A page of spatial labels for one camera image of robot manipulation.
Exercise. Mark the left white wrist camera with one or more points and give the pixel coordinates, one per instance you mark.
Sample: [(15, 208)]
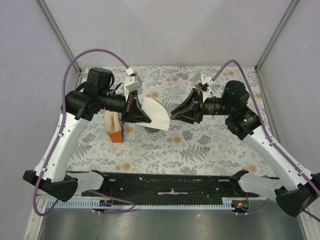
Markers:
[(131, 83)]

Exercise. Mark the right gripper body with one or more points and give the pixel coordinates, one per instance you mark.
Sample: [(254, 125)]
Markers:
[(199, 105)]

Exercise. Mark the right aluminium corner post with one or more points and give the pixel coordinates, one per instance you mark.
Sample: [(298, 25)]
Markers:
[(277, 32)]

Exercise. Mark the coffee filter paper box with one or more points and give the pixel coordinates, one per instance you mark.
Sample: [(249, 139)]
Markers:
[(114, 126)]

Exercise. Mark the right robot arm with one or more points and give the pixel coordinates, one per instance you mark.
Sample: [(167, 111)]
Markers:
[(294, 187)]

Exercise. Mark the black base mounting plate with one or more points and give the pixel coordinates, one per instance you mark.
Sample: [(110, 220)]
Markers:
[(122, 185)]

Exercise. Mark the white slotted cable duct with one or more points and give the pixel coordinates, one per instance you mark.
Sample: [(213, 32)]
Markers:
[(100, 204)]

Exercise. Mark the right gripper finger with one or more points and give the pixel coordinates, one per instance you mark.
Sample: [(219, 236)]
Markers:
[(187, 116), (187, 104)]

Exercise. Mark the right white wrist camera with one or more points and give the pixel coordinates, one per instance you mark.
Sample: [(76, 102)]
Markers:
[(203, 83)]

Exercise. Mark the left aluminium corner post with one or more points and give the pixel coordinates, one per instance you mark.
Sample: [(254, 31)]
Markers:
[(55, 28)]

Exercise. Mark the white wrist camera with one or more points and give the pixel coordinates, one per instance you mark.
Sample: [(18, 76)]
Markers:
[(131, 83), (203, 83)]

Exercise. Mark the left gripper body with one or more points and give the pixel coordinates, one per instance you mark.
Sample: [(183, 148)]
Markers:
[(131, 96)]

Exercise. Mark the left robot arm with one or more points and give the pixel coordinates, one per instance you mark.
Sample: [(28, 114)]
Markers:
[(81, 104)]

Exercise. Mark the floral patterned table mat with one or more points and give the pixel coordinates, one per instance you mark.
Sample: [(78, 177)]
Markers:
[(207, 148)]

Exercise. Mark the beige paper coffee filter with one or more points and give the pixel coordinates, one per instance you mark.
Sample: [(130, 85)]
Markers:
[(158, 114)]

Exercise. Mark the aluminium corner post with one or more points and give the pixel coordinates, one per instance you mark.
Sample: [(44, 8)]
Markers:
[(55, 28), (277, 32)]

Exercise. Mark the glass measuring pitcher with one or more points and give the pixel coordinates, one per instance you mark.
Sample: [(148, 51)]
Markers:
[(152, 130)]

